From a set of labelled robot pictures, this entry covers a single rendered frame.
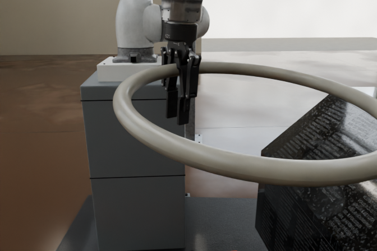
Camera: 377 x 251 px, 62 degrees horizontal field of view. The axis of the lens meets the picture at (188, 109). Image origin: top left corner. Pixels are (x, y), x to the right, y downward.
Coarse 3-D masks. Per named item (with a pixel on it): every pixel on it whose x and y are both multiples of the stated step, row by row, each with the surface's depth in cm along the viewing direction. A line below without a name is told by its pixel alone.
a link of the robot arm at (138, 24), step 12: (120, 0) 127; (132, 0) 123; (144, 0) 125; (120, 12) 125; (132, 12) 123; (144, 12) 125; (156, 12) 127; (120, 24) 126; (132, 24) 124; (144, 24) 126; (156, 24) 127; (120, 36) 128; (132, 36) 126; (144, 36) 127; (156, 36) 130; (132, 48) 127
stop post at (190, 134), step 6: (192, 102) 250; (192, 108) 251; (192, 114) 253; (192, 120) 255; (186, 126) 256; (192, 126) 256; (186, 132) 258; (192, 132) 258; (186, 138) 260; (192, 138) 260; (198, 138) 265
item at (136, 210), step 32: (96, 96) 120; (160, 96) 122; (96, 128) 124; (96, 160) 129; (128, 160) 130; (160, 160) 131; (96, 192) 134; (128, 192) 134; (160, 192) 136; (96, 224) 139; (128, 224) 140; (160, 224) 141
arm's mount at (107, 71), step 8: (104, 64) 123; (112, 64) 123; (120, 64) 123; (128, 64) 123; (136, 64) 123; (144, 64) 123; (152, 64) 123; (160, 64) 123; (104, 72) 123; (112, 72) 123; (120, 72) 123; (128, 72) 123; (136, 72) 124; (104, 80) 124; (112, 80) 124; (120, 80) 124; (160, 80) 125
